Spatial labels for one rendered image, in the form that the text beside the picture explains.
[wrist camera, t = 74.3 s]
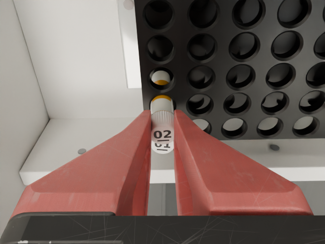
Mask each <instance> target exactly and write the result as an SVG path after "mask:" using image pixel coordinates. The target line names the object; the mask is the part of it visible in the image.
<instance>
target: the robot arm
mask: <svg viewBox="0 0 325 244"><path fill-rule="evenodd" d="M150 172H151V110H144V111H143V112H142V113H141V114H140V115H138V116H137V117H136V118H135V119H134V120H133V121H132V122H131V123H130V124H129V125H128V126H127V127H126V128H125V129H124V130H122V131H121V132H120V133H118V134H116V135H115V136H113V137H111V138H109V139H108V140H106V141H104V142H103V143H101V144H99V145H97V146H96V147H94V148H92V149H90V150H89V151H87V152H85V153H83V154H82V155H80V156H78V157H77V158H75V159H73V160H71V161H70V162H68V163H66V164H64V165H63V166H61V167H59V168H58V169H56V170H54V171H52V172H50V173H48V174H47V175H45V176H43V177H42V178H40V179H38V180H36V181H35V182H33V183H31V184H29V185H28V186H27V187H26V188H25V190H24V191H23V193H22V195H21V197H20V199H19V201H18V203H17V205H16V207H15V209H14V211H13V213H12V215H11V217H10V219H9V221H8V223H7V226H6V227H5V230H4V232H3V234H2V236H1V238H0V244H325V215H314V214H313V212H312V210H311V208H310V206H309V204H308V202H307V200H306V198H305V196H304V194H303V192H302V190H301V188H300V187H299V186H298V185H296V184H294V183H293V182H291V181H289V180H288V179H286V178H284V177H282V176H281V175H279V174H277V173H275V172H273V171H272V170H270V169H268V168H266V167H265V166H263V165H261V164H259V163H258V162H256V161H254V160H252V159H251V158H249V157H247V156H246V155H244V154H242V153H240V152H239V151H237V150H235V149H233V148H232V147H230V146H228V145H227V144H225V143H223V142H221V141H220V140H218V139H216V138H214V137H213V136H211V135H209V134H208V133H206V132H204V131H203V130H202V129H201V128H200V127H198V126H197V125H196V124H195V123H194V122H193V121H192V120H191V119H190V118H189V117H188V116H187V115H186V114H185V113H184V112H183V111H181V110H174V172H175V184H176V196H177V213H178V215H147V213H148V196H149V184H150Z"/></svg>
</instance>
